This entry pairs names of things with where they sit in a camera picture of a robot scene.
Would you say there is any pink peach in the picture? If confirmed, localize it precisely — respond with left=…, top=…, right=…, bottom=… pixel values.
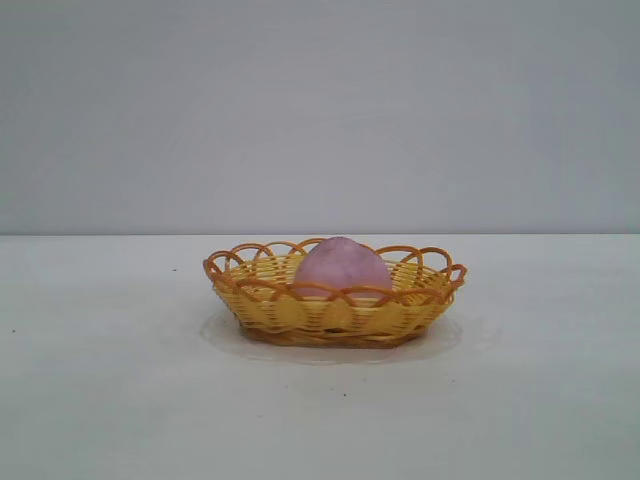
left=292, top=235, right=392, bottom=307

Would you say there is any yellow woven basket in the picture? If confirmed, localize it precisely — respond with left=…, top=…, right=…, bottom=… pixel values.
left=202, top=238, right=470, bottom=350

